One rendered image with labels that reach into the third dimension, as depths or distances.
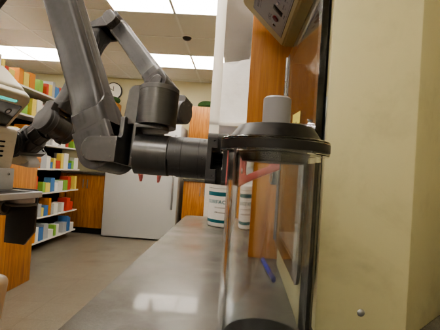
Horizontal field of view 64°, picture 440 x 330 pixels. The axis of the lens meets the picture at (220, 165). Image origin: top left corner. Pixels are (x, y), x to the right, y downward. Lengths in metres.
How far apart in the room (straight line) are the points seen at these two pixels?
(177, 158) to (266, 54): 0.45
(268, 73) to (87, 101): 0.45
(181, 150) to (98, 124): 0.13
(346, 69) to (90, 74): 0.36
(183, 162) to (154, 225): 5.06
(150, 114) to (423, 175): 0.37
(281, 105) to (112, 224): 5.41
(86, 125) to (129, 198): 5.05
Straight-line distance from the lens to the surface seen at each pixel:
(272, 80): 0.84
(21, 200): 1.09
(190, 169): 0.47
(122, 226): 5.65
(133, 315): 0.50
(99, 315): 0.50
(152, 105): 0.49
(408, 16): 0.53
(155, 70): 0.97
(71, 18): 0.63
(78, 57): 0.59
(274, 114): 0.35
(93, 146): 0.51
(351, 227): 0.47
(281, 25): 0.74
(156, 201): 5.47
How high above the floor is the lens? 1.13
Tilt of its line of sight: 1 degrees up
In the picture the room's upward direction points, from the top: 4 degrees clockwise
